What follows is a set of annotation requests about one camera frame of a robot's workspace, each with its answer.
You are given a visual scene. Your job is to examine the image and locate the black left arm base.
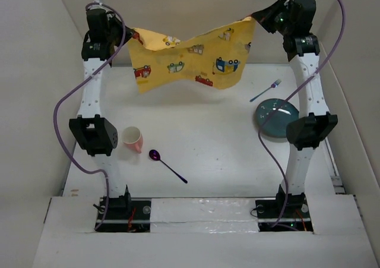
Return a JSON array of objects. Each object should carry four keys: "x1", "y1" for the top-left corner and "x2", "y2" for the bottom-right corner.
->
[{"x1": 94, "y1": 198, "x2": 151, "y2": 233}]

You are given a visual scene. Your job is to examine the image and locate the blue metal fork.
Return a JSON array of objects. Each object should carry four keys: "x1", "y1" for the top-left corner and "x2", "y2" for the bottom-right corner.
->
[{"x1": 249, "y1": 79, "x2": 281, "y2": 102}]

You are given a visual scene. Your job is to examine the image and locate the teal ceramic plate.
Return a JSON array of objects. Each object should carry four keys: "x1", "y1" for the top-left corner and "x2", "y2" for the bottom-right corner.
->
[{"x1": 253, "y1": 98, "x2": 299, "y2": 138}]

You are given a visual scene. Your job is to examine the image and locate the yellow car-print placemat cloth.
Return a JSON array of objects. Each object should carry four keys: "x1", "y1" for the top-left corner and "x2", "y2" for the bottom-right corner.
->
[{"x1": 127, "y1": 16, "x2": 256, "y2": 94}]

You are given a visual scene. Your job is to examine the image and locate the pink ceramic mug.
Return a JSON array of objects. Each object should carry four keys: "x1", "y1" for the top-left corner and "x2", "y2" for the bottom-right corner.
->
[{"x1": 122, "y1": 127, "x2": 143, "y2": 154}]

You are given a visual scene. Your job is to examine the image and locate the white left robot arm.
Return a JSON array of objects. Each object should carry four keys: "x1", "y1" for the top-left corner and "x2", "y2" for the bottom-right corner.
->
[{"x1": 69, "y1": 0, "x2": 135, "y2": 219}]

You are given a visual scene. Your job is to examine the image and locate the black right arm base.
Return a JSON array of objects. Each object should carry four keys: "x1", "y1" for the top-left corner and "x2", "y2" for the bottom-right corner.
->
[{"x1": 250, "y1": 198, "x2": 314, "y2": 232}]

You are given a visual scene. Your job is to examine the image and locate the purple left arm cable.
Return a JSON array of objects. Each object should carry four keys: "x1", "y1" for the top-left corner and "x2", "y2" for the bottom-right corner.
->
[{"x1": 53, "y1": 2, "x2": 125, "y2": 232}]

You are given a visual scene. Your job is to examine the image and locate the purple metal spoon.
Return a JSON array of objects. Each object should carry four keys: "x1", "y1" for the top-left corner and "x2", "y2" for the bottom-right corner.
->
[{"x1": 148, "y1": 149, "x2": 188, "y2": 184}]

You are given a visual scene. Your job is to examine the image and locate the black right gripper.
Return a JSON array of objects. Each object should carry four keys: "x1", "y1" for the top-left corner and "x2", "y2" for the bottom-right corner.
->
[{"x1": 251, "y1": 0, "x2": 293, "y2": 36}]

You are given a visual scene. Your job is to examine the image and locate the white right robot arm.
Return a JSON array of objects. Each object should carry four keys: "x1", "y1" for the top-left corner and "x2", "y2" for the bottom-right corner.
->
[{"x1": 252, "y1": 0, "x2": 338, "y2": 217}]

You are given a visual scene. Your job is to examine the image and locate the silver foil tape strip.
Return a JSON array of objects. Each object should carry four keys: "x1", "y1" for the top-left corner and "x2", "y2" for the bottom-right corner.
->
[{"x1": 150, "y1": 198, "x2": 259, "y2": 234}]

